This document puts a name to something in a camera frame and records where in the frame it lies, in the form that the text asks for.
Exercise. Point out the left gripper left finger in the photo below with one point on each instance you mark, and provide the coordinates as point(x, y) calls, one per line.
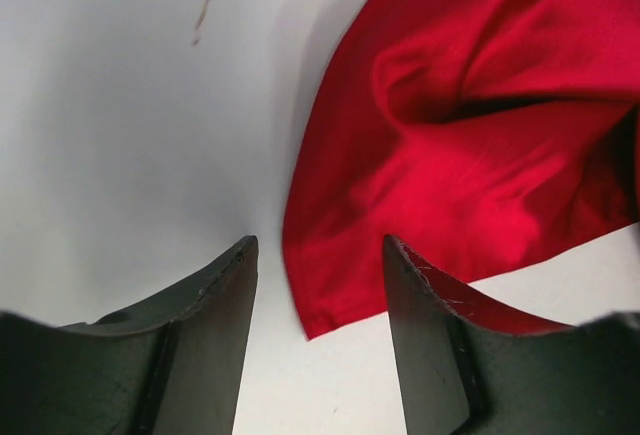
point(169, 364)

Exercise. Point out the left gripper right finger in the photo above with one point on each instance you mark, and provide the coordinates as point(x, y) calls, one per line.
point(470, 364)

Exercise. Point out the red cloth napkin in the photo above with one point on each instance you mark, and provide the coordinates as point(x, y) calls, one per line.
point(489, 135)

